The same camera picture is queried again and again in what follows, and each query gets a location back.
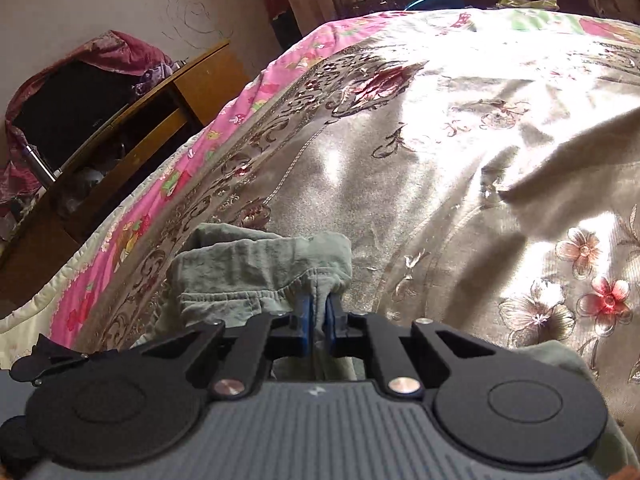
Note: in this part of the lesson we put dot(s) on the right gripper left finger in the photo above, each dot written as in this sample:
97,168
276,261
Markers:
291,332

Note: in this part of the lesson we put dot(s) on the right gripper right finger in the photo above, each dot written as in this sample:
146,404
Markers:
344,332

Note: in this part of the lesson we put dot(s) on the olive green pants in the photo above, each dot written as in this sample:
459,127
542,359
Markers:
228,273

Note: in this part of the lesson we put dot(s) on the pink patterned quilt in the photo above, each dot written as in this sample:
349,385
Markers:
62,305

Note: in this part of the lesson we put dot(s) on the maroon cloth television cover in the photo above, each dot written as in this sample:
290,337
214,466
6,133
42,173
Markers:
113,52

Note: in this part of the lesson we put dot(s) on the steel thermos bottle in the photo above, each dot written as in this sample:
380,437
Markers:
44,174

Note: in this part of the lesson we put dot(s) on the gold floral satin bedspread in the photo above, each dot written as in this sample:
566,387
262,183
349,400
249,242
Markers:
484,165

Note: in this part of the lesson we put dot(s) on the black television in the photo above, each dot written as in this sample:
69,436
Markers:
69,107

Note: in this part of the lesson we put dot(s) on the wooden tv cabinet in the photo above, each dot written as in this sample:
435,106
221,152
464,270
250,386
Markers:
109,165

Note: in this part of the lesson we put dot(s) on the blue cloth item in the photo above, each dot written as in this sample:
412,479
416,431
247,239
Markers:
432,5

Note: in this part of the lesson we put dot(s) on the green yellow cloth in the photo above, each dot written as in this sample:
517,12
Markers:
547,5

